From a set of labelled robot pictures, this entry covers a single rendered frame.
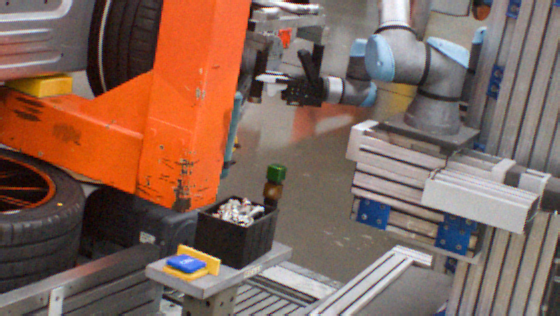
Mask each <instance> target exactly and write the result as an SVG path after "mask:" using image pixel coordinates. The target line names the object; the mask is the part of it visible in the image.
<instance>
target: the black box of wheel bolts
mask: <svg viewBox="0 0 560 316"><path fill-rule="evenodd" d="M279 212H280V209H277V208H274V207H272V206H269V205H266V204H260V203H258V202H255V201H252V200H249V199H247V198H244V197H241V196H236V195H231V196H228V197H226V198H224V199H222V200H221V201H219V202H217V203H215V204H212V205H210V206H208V207H206V208H205V209H203V210H201V211H199V212H198V222H197V227H196V233H195V238H194V243H193V250H198V251H200V252H202V253H205V254H206V255H209V256H211V257H213V258H217V259H220V260H221V263H220V264H221V265H223V266H228V267H231V268H234V269H236V270H239V271H240V270H242V269H243V268H244V267H245V266H247V265H250V264H251V263H252V262H253V261H255V260H256V259H258V258H260V257H262V256H263V255H265V254H266V253H267V252H268V251H270V250H272V245H273V241H274V232H275V227H276V222H277V218H278V213H279Z"/></svg>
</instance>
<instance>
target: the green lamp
mask: <svg viewBox="0 0 560 316"><path fill-rule="evenodd" d="M286 171H287V167H286V166H282V165H279V164H277V163H274V164H271V165H269V166H267V176H266V178H267V180H270V181H275V182H280V181H284V180H285V176H286Z"/></svg>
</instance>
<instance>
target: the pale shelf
mask: <svg viewBox="0 0 560 316"><path fill-rule="evenodd" d="M292 250H293V249H292V248H290V247H288V246H286V245H283V244H282V243H279V242H274V241H273V245H272V250H270V251H268V252H267V253H266V254H265V255H263V256H262V257H260V258H258V259H256V260H255V261H253V262H252V263H251V264H250V265H247V266H245V267H244V268H243V269H242V270H240V271H239V270H236V269H234V268H231V267H228V266H223V265H221V264H220V268H219V274H218V275H213V274H209V273H208V274H205V275H203V276H201V277H199V278H197V279H195V280H193V281H190V282H188V281H185V280H183V279H181V278H179V277H177V276H174V275H173V274H168V273H166V272H164V271H163V267H166V266H168V265H167V264H166V261H167V260H168V259H173V258H174V257H177V253H176V254H174V255H172V256H170V257H167V258H166V259H161V260H158V261H156V262H154V263H151V264H150V265H147V266H146V272H145V276H146V277H148V278H150V279H152V280H154V281H156V282H158V283H162V284H165V285H166V286H169V287H171V288H173V289H175V290H179V291H181V292H183V293H185V294H188V295H189V296H191V297H194V298H197V299H200V300H203V299H205V298H208V297H210V296H213V295H214V294H216V293H218V292H220V291H221V290H223V289H228V288H229V287H231V286H233V285H235V284H236V283H239V282H241V281H244V280H246V279H248V278H250V277H251V276H254V275H256V274H258V273H261V272H263V271H265V270H267V269H269V268H271V267H273V266H274V265H278V264H281V263H282V262H284V261H286V260H288V259H289V258H291V255H292ZM202 294H203V295H202Z"/></svg>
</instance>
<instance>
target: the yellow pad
mask: <svg viewBox="0 0 560 316"><path fill-rule="evenodd" d="M72 80H73V78H72V77H70V76H68V75H65V74H56V75H49V76H43V77H36V78H22V79H15V80H9V81H4V84H3V86H4V87H7V88H10V89H12V90H15V91H17V92H19V93H22V94H28V95H29V96H32V97H35V98H37V99H45V98H50V97H55V96H62V95H71V94H72V92H71V87H72Z"/></svg>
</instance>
